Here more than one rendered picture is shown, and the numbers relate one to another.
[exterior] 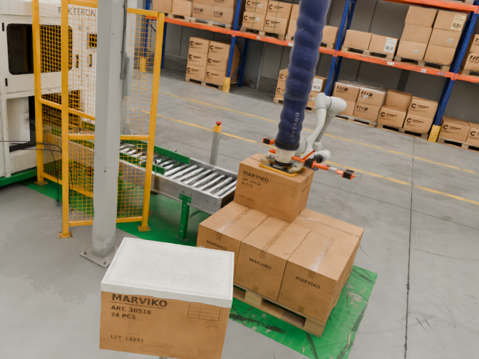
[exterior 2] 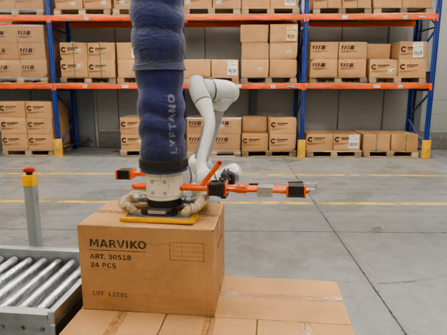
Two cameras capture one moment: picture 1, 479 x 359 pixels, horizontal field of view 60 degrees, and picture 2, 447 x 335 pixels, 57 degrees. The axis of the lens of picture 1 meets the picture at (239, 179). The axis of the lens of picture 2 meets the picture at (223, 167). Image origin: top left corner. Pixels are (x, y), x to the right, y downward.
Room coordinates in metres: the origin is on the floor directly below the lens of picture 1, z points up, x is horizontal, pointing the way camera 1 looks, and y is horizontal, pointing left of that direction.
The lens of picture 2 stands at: (1.79, -0.09, 1.53)
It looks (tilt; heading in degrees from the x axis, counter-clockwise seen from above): 11 degrees down; 343
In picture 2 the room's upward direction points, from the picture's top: straight up
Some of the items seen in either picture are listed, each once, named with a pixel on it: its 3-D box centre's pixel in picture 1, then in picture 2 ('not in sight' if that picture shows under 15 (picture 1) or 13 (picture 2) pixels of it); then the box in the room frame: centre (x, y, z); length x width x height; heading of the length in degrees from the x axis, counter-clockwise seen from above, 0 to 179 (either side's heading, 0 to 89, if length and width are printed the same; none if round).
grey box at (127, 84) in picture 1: (120, 74); not in sight; (3.26, 1.05, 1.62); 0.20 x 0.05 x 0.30; 67
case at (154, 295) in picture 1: (170, 298); not in sight; (1.74, 0.25, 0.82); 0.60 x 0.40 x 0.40; 93
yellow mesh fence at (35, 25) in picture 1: (73, 105); not in sight; (4.12, 1.80, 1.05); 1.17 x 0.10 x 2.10; 67
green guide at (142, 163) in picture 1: (102, 150); not in sight; (4.16, 1.51, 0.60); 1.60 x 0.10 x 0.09; 67
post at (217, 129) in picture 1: (212, 167); (36, 250); (4.49, 0.33, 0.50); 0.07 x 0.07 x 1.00; 67
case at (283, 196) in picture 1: (274, 186); (157, 252); (3.65, -0.33, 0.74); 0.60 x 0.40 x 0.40; 67
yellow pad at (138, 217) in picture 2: (278, 167); (159, 214); (3.54, -0.33, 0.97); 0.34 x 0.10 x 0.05; 63
